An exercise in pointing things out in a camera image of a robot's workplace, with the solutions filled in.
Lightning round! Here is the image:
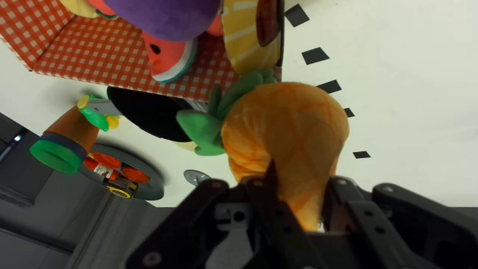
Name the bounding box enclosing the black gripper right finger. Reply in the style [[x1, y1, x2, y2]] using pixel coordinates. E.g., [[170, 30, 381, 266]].
[[320, 177, 478, 269]]

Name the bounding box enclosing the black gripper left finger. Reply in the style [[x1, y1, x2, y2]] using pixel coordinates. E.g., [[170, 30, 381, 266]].
[[126, 160, 305, 269]]

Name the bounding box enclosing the orange pineapple plush toy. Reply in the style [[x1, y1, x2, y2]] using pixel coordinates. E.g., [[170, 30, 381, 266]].
[[176, 69, 351, 235]]

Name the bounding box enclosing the gray plate with toy food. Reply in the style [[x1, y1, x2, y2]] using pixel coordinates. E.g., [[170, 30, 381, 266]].
[[81, 144, 166, 202]]

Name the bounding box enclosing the black toy frying pan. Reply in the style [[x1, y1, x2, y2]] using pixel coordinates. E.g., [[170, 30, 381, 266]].
[[106, 85, 211, 144]]

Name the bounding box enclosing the small green yellow toy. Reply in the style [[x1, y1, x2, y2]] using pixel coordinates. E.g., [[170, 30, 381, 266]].
[[75, 94, 123, 133]]

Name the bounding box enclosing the watermelon slice plush toy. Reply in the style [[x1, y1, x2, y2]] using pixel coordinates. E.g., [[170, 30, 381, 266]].
[[141, 29, 200, 85]]

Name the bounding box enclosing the tan round slice toy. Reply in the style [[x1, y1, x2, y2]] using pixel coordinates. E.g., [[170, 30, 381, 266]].
[[221, 0, 287, 82]]

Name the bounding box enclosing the yellow banana plush toy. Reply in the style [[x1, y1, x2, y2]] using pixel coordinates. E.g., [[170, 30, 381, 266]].
[[58, 0, 102, 21]]

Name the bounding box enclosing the small gray metal disc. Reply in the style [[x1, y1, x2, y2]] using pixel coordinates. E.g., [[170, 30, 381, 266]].
[[182, 169, 212, 188]]

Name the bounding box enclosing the orange jar green lid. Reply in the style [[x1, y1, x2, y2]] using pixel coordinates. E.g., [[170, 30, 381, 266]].
[[29, 106, 99, 177]]

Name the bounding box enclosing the checkered cloth with toys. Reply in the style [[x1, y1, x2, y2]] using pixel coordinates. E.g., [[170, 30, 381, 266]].
[[0, 0, 241, 103]]

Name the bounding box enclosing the purple plush ball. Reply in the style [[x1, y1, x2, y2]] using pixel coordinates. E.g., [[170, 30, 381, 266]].
[[102, 0, 223, 44]]

